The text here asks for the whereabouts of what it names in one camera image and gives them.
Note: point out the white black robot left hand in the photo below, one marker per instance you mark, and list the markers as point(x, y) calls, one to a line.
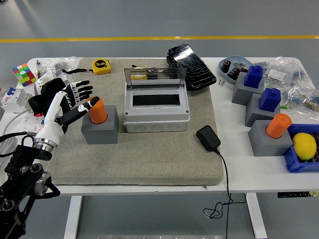
point(52, 112)

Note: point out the orange cylinder battery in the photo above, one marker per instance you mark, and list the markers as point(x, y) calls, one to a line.
point(98, 115)
point(277, 125)

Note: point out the grey junction box with lid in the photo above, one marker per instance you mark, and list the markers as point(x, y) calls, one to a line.
point(157, 117)

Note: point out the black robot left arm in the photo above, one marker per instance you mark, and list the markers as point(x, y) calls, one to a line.
point(25, 171)

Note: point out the black cloth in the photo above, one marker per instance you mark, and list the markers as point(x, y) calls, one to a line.
point(48, 89)

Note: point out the white power strip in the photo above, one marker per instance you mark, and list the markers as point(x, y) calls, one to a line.
point(32, 125)

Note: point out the white circuit breaker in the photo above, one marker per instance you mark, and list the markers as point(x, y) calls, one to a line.
point(15, 99)

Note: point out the large colourful puzzle cube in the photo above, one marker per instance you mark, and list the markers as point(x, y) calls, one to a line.
point(23, 74)

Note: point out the clear plastic bag of screws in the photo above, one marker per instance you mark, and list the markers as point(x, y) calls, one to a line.
point(62, 63)

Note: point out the grey block with round hole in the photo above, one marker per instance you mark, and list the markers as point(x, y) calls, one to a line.
point(99, 134)

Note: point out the yellow square tape measure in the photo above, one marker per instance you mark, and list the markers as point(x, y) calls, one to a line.
point(101, 67)

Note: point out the yellow round tape measure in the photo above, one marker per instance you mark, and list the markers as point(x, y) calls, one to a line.
point(137, 76)

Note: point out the grey-brown mat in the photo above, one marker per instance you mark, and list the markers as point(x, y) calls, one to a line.
point(137, 159)

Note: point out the white table leg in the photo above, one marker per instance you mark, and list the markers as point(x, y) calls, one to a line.
point(256, 216)
point(72, 216)

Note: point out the black glossy cracked tablet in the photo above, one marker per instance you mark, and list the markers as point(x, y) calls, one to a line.
point(194, 69)

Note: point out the black power adapter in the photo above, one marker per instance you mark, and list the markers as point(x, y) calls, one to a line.
point(208, 138)

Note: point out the black capacitor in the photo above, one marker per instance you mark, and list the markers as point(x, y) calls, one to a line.
point(226, 66)

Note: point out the dark brown capacitor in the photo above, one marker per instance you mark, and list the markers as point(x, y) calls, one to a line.
point(233, 72)

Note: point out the grey block holder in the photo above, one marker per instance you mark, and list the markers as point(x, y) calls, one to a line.
point(254, 114)
point(266, 147)
point(241, 94)

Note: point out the silver metal part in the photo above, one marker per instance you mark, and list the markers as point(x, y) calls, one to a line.
point(240, 66)

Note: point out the blue-grey oval tray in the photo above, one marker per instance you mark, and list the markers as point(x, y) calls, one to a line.
point(239, 59)

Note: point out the blue block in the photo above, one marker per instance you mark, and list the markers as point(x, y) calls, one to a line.
point(253, 76)
point(270, 99)

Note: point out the clear bag of parts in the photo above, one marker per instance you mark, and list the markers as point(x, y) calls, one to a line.
point(304, 99)
point(279, 72)

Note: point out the small green part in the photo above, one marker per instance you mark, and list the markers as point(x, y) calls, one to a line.
point(284, 107)

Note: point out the blue plastic bin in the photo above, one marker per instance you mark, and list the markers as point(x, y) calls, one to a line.
point(296, 164)

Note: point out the yellow lemon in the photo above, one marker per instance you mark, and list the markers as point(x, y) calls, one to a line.
point(304, 147)

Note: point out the black table control panel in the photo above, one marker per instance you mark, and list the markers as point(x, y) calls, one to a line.
point(294, 194)

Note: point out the dark components in bin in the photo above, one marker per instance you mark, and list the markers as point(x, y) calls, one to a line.
point(316, 137)

